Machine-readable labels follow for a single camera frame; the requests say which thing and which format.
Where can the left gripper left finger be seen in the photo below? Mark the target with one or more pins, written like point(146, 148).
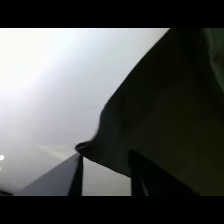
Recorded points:
point(56, 181)

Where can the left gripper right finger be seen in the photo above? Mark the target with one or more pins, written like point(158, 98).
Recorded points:
point(146, 181)

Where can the dark green garment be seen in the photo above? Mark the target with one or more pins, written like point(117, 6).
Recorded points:
point(166, 110)

